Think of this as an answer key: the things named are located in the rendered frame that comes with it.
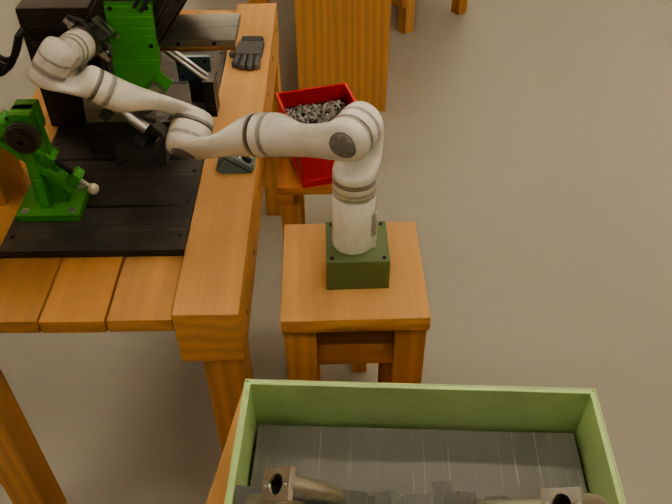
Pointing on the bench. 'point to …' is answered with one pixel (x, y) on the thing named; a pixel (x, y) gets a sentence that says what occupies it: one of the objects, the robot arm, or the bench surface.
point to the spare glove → (248, 52)
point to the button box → (234, 165)
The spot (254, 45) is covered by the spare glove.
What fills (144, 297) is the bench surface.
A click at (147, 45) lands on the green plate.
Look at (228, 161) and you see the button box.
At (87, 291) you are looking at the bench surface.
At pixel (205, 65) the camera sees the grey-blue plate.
